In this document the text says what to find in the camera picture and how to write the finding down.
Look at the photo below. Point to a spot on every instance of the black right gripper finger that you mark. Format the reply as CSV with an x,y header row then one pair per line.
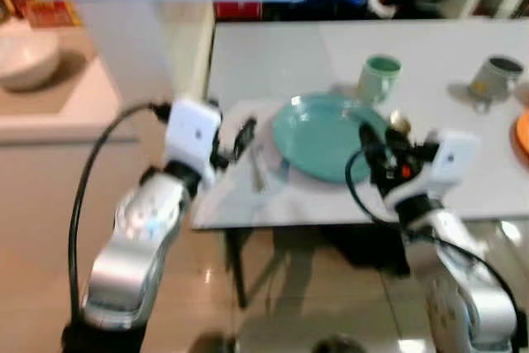
x,y
398,143
369,145

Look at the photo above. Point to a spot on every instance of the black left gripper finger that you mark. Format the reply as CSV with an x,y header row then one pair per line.
x,y
242,134
248,140

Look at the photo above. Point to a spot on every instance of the golden metal spoon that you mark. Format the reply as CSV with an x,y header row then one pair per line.
x,y
399,121

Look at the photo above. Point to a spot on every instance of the silver metal fork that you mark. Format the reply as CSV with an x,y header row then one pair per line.
x,y
258,171

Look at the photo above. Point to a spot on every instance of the teal round plate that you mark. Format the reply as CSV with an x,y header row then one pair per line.
x,y
318,134

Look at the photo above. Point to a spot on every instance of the light green mug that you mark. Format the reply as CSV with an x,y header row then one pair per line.
x,y
378,78

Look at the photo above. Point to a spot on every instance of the grey mug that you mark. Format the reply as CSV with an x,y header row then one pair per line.
x,y
494,78

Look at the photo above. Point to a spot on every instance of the black table leg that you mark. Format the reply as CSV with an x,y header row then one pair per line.
x,y
235,266

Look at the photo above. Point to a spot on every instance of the plain red flat box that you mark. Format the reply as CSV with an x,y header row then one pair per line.
x,y
238,11

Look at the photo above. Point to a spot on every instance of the orange round plate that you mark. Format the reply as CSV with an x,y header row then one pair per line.
x,y
523,131

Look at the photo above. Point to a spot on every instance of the beige low counter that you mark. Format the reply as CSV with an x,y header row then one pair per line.
x,y
50,113

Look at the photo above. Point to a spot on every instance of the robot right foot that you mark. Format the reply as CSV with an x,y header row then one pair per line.
x,y
339,343

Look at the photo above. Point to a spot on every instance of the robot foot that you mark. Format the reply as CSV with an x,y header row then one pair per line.
x,y
339,343
213,343

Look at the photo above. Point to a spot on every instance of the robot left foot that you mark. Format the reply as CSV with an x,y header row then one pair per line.
x,y
213,343

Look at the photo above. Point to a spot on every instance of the beige round bowl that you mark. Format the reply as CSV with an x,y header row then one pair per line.
x,y
25,59

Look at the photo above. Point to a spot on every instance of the red printed box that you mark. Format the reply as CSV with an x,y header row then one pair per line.
x,y
51,12

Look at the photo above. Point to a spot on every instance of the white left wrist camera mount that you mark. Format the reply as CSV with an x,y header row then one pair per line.
x,y
192,134

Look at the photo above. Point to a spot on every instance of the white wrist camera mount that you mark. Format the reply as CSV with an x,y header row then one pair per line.
x,y
192,134
450,159

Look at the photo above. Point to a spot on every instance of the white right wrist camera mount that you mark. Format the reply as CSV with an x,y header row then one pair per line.
x,y
450,159

